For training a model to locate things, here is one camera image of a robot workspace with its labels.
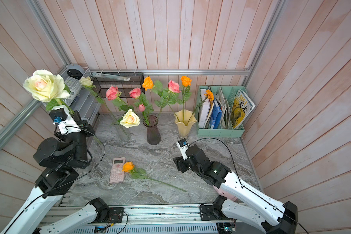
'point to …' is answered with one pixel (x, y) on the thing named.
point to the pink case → (224, 193)
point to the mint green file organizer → (225, 95)
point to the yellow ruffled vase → (185, 119)
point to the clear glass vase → (121, 134)
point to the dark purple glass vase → (153, 134)
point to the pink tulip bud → (141, 107)
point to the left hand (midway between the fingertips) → (79, 114)
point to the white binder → (204, 108)
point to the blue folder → (216, 117)
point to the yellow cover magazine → (243, 106)
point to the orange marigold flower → (209, 94)
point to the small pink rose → (143, 104)
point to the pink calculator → (117, 174)
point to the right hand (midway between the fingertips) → (178, 155)
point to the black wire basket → (124, 81)
